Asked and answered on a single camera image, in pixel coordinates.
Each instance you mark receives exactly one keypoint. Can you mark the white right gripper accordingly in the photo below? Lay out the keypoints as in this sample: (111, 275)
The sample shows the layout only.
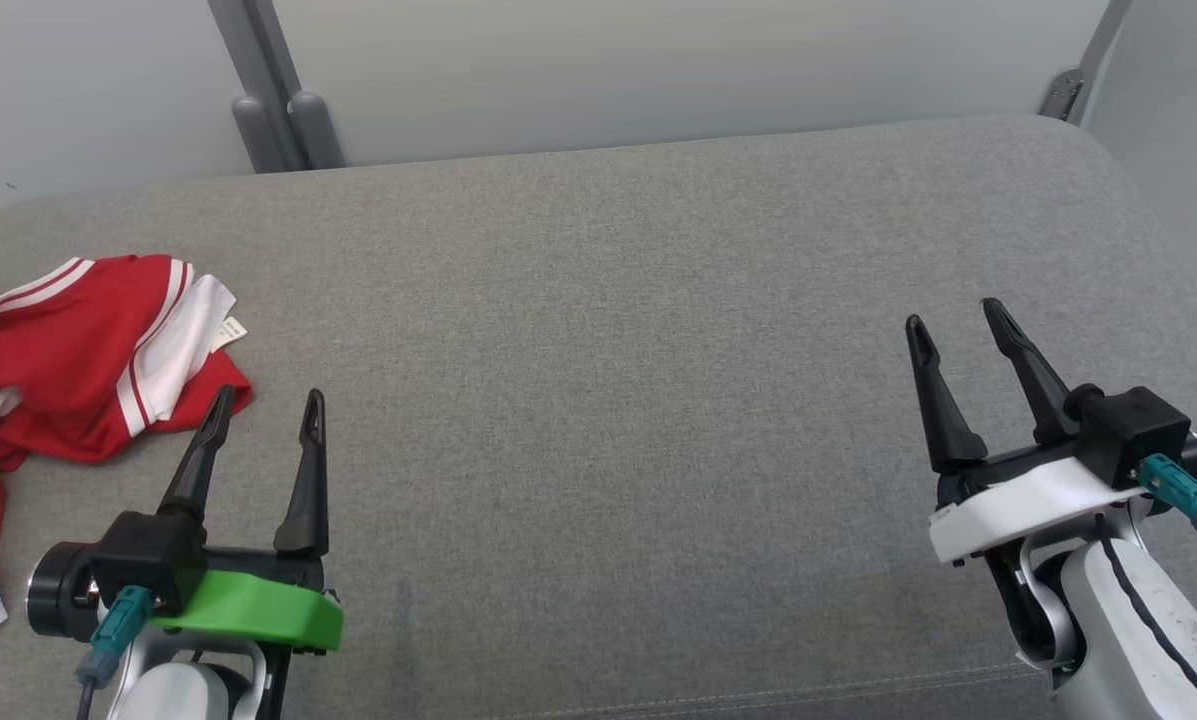
(1018, 505)

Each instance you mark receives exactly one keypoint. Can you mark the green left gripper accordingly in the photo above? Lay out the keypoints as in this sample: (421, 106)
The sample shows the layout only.
(258, 605)

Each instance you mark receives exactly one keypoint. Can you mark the red white-trimmed jersey shirt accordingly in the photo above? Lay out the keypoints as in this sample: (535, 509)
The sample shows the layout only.
(68, 350)

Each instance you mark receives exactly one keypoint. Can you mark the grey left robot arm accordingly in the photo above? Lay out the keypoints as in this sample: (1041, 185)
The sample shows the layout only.
(183, 695)

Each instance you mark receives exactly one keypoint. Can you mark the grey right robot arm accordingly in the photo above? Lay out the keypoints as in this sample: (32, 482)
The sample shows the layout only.
(1108, 640)

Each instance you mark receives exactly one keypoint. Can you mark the grey fabric sofa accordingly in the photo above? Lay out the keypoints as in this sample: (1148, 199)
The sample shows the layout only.
(608, 400)

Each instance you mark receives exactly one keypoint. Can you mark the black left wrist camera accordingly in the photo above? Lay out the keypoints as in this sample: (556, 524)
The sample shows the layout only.
(148, 560)

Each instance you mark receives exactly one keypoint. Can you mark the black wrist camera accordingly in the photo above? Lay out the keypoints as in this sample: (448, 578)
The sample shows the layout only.
(148, 560)
(1133, 430)

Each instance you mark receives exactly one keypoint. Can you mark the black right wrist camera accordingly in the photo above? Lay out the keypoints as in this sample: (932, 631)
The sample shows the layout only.
(1133, 430)

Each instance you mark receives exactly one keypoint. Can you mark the silver metal hinge bracket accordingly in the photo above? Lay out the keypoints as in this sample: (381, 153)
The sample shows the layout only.
(1062, 95)

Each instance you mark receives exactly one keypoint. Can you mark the grey metal frame post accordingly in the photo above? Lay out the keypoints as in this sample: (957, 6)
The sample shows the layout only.
(316, 130)
(258, 100)

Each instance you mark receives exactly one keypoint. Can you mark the grey slanted frame bar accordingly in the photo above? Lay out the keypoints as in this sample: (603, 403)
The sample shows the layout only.
(1103, 40)

